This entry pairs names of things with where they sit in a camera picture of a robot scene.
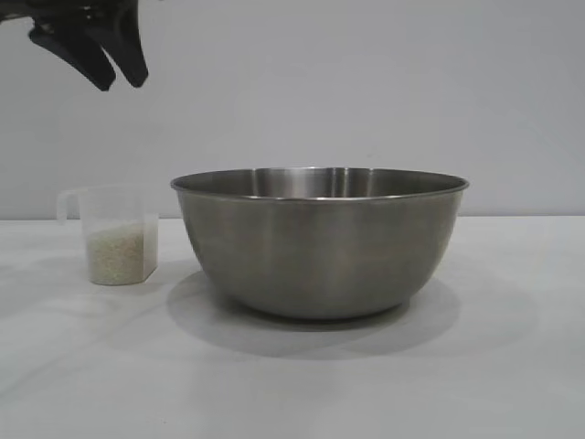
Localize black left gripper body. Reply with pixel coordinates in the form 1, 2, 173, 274
0, 0, 138, 33

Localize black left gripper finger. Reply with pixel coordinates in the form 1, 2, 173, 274
98, 0, 150, 89
27, 25, 115, 91

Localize translucent plastic measuring cup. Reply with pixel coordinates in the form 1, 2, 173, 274
57, 183, 160, 286

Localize white rice grains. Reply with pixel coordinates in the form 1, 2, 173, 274
86, 221, 159, 285

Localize stainless steel mixing bowl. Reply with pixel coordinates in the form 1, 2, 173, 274
170, 166, 472, 320

